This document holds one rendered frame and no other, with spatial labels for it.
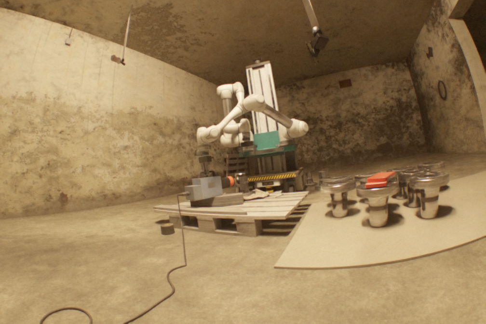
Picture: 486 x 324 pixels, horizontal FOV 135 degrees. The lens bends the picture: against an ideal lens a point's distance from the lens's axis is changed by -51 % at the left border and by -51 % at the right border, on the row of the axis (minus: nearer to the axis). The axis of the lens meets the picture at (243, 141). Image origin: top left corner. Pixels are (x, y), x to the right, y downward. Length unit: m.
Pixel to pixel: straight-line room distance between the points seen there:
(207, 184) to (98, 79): 2.84
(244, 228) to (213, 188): 0.51
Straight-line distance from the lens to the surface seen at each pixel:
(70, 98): 3.58
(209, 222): 1.52
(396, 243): 1.07
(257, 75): 2.84
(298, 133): 2.18
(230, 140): 2.42
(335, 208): 1.51
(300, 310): 0.71
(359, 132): 6.57
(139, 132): 4.01
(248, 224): 1.35
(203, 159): 1.74
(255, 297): 0.79
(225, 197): 1.72
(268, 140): 2.52
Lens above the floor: 0.47
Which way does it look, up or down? 6 degrees up
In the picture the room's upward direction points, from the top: 7 degrees counter-clockwise
